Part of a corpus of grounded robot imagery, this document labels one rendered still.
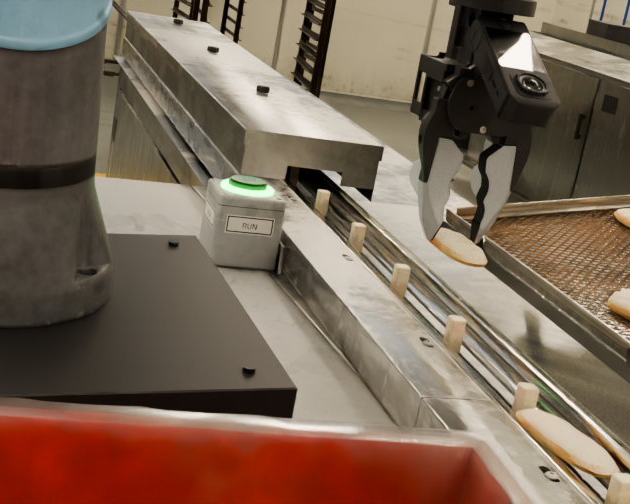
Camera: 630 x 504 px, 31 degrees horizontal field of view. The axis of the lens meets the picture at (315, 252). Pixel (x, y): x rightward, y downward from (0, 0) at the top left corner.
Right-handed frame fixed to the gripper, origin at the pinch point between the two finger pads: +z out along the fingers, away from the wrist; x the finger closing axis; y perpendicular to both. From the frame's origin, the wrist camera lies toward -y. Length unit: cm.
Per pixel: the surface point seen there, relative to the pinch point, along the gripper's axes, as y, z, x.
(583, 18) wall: 648, 8, -381
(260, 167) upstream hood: 45.2, 6.2, 5.6
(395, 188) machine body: 68, 12, -22
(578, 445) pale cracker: -25.4, 7.8, 0.2
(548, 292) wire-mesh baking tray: -1.4, 4.7, -9.4
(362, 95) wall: 696, 88, -245
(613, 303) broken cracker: -5.9, 3.8, -13.1
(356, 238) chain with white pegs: 23.6, 8.2, -0.1
